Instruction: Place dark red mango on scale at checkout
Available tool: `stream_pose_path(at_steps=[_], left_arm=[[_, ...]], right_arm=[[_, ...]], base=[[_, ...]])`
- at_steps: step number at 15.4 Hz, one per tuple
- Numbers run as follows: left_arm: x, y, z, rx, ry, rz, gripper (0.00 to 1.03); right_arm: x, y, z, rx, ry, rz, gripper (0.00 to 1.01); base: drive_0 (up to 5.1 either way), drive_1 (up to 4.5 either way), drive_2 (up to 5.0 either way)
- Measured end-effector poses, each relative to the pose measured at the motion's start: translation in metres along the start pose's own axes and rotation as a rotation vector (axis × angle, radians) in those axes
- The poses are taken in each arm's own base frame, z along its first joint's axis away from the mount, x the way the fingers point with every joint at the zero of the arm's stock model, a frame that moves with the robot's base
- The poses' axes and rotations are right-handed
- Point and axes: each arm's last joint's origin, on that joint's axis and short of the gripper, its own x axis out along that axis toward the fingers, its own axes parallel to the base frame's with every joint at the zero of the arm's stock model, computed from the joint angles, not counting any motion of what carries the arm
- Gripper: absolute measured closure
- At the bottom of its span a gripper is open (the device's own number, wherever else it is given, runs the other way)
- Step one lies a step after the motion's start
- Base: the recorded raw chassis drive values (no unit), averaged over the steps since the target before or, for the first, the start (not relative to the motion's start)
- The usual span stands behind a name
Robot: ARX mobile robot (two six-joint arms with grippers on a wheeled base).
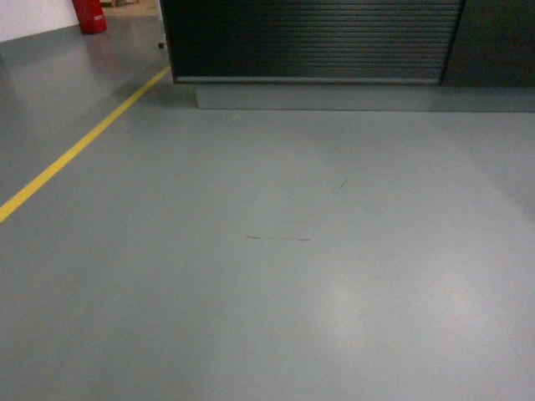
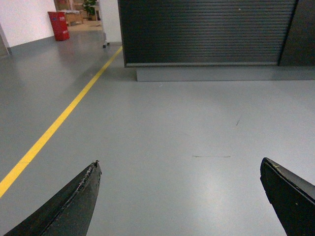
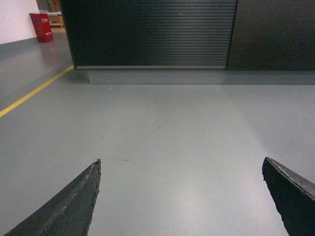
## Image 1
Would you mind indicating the black checkout counter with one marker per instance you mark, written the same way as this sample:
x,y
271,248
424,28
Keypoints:
x,y
438,56

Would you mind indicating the red fire extinguisher box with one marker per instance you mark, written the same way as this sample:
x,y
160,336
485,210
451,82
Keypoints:
x,y
90,16

